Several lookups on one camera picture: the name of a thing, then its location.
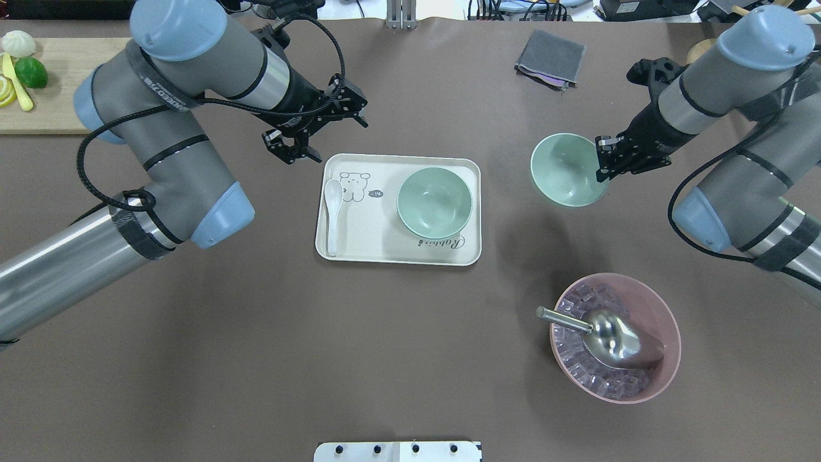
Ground aluminium frame post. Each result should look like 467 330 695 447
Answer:
386 0 417 30

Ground yellow plastic knife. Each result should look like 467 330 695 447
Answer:
2 53 33 112

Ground metal ice scoop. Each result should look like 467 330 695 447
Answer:
536 306 665 370

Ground white ceramic spoon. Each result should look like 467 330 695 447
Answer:
325 178 343 257

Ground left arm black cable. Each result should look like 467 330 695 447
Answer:
76 12 347 212

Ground pink bowl with ice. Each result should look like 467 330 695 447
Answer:
546 273 681 404

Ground green bowl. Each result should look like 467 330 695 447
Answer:
530 133 608 207
396 167 474 241

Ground cream serving tray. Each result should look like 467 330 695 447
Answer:
316 154 482 266

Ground grey folded cloth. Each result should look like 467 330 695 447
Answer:
514 30 587 91

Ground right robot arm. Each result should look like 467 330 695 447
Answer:
595 4 819 289

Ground white garlic bulb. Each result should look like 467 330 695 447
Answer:
2 30 37 58

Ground bamboo cutting board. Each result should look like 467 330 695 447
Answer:
1 37 129 135

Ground wooden mug tree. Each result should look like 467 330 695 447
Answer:
685 1 820 65

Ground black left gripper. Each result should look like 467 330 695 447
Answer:
257 18 369 164

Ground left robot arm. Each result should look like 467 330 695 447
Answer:
1 1 367 348

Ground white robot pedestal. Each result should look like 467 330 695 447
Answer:
313 440 483 461

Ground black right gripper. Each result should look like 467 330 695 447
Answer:
595 56 687 182

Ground green lime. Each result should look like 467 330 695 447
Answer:
13 56 49 89

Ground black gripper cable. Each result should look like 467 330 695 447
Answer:
667 115 821 283

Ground lemon slices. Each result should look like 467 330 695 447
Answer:
0 76 17 107

